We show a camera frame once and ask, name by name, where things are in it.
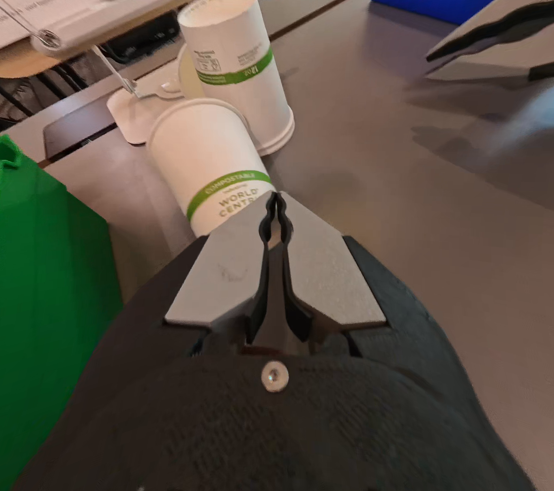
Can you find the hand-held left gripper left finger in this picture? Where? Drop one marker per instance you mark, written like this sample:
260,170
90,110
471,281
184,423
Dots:
216,279

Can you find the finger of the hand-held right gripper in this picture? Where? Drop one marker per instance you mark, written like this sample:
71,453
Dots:
510,6
497,63

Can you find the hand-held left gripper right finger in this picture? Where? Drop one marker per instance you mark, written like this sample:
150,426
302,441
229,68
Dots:
333,279

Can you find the white paper cup green band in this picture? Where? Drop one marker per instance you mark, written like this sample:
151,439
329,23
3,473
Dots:
242,101
203,153
190,80

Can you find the green plastic bin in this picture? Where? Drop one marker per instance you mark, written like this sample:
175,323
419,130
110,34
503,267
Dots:
52,283

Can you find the wooden display board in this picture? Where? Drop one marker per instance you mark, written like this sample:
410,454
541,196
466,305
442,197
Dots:
26,65

